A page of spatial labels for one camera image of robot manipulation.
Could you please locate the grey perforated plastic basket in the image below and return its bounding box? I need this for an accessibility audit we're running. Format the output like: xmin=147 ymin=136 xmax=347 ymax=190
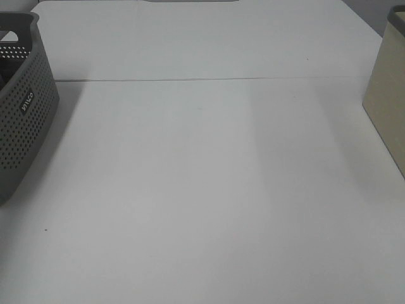
xmin=1 ymin=11 xmax=59 ymax=203

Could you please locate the beige fabric storage box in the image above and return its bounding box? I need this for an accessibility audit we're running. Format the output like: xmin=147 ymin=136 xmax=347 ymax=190
xmin=362 ymin=5 xmax=404 ymax=175

